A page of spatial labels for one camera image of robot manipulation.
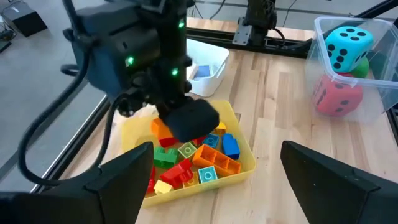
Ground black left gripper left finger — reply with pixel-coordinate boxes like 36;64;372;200
0;141;155;224

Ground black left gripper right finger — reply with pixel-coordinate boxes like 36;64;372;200
280;140;398;224

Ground small yellow toy brick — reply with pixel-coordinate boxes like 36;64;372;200
154;179;174;195
183;172;200;189

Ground blue card with white frame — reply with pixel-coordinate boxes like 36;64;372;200
189;63;214;80

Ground green toy brick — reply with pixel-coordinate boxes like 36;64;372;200
154;146;179;170

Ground orange toy car block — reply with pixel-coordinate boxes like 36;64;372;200
150;117;175;141

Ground yellow translucent plastic bin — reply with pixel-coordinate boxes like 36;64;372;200
120;99;257;208

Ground light green square brick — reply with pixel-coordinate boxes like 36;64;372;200
177;141;198;160

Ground pink foam die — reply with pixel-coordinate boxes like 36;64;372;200
312;73;364;118

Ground blue rounded toy block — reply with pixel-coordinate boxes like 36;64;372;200
221;133;241;161

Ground orange long toy brick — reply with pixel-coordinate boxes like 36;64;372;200
214;121;228;136

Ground red-orange long toy brick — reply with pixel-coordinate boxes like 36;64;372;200
192;143;243;178

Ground clear plastic container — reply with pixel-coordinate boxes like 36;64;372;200
304;16;398;124

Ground green foam die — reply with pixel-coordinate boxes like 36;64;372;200
351;57;370;78

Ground teal foam die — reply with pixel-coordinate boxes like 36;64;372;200
324;26;375;74

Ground white plastic bin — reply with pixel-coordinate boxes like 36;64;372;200
185;38;230;98

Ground black wedge-shaped box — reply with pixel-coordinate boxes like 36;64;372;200
1;2;48;38

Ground black equipment stand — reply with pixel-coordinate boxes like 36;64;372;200
354;0;398;19

